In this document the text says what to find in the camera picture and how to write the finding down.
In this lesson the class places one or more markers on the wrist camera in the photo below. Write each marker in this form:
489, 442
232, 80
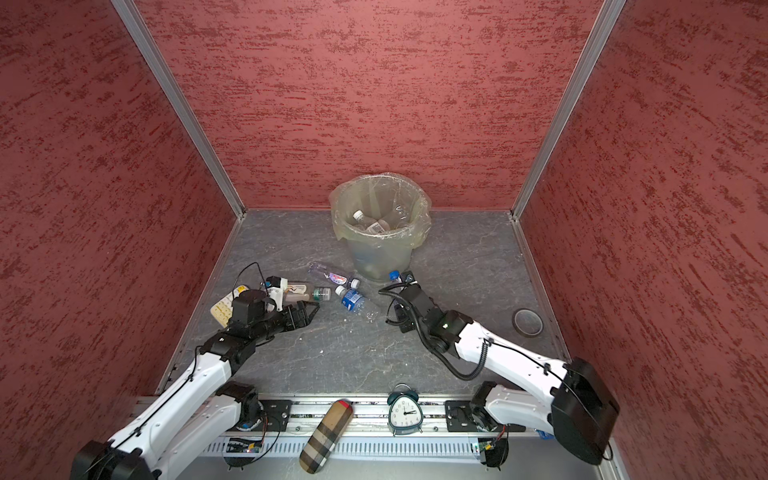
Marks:
276, 287
408, 277

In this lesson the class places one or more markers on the blue label bottle white cap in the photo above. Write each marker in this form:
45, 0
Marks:
357, 303

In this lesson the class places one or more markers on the purple label clear bottle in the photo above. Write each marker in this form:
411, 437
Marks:
333, 274

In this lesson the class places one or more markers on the beige calculator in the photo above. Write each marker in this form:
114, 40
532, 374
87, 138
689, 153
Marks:
222, 310

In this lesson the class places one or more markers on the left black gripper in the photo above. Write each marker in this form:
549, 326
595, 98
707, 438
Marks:
303, 317

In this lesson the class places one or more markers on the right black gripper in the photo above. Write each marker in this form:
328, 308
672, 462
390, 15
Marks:
402, 319

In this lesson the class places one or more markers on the clear plastic bin liner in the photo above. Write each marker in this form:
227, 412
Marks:
376, 195

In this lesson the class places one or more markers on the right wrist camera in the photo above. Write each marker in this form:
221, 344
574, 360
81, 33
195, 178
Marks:
408, 277

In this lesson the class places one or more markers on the plaid glasses case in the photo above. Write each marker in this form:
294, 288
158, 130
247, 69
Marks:
322, 442

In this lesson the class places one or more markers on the grey mesh waste bin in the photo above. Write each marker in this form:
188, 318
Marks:
375, 263

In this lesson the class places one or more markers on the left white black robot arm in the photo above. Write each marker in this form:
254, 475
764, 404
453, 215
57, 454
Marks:
202, 404

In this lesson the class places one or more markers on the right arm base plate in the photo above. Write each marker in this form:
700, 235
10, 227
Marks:
459, 418

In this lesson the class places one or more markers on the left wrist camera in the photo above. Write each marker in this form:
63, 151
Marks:
276, 287

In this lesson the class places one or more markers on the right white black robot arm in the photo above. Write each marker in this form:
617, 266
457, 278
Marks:
568, 400

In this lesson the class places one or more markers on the green alarm clock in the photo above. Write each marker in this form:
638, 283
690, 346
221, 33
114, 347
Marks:
405, 415

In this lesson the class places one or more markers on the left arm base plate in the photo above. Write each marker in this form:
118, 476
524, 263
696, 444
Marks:
271, 415

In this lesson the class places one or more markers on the tape roll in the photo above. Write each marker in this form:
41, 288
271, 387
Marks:
527, 323

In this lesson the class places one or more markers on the green label small bottle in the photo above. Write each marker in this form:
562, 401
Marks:
321, 294

